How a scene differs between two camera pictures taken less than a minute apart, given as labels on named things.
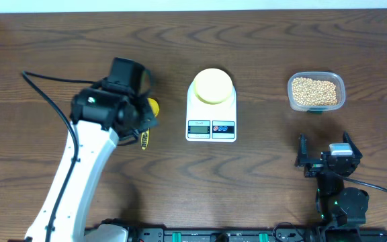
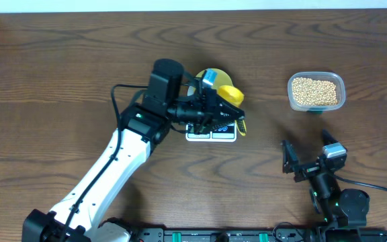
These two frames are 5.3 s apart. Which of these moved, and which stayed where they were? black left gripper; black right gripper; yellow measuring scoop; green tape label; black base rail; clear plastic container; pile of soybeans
Moved: black left gripper; yellow measuring scoop; black right gripper
Stayed: black base rail; pile of soybeans; clear plastic container; green tape label
